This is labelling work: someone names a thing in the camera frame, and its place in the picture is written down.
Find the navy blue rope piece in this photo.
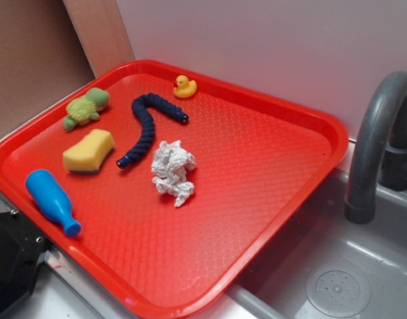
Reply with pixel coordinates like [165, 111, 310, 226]
[116, 93, 190, 169]

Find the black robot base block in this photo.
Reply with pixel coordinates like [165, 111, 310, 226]
[0, 210, 49, 318]

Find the yellow rubber duck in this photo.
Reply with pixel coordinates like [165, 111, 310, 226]
[174, 75, 197, 98]

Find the blue plastic bottle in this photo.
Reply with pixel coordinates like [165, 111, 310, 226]
[25, 169, 82, 237]

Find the yellow sponge with dark base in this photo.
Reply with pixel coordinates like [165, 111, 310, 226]
[62, 129, 116, 173]

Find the red plastic tray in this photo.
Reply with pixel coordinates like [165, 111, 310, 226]
[0, 60, 348, 318]

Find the green plush turtle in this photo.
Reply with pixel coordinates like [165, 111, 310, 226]
[62, 88, 110, 132]

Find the grey toy sink basin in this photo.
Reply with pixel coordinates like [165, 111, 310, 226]
[227, 170, 407, 318]

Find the crumpled white paper towel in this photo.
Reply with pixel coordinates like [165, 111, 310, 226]
[151, 140, 197, 208]

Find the grey toy faucet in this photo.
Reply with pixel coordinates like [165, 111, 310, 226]
[345, 71, 407, 224]

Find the brown cardboard panel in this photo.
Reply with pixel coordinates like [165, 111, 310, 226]
[0, 1, 134, 139]

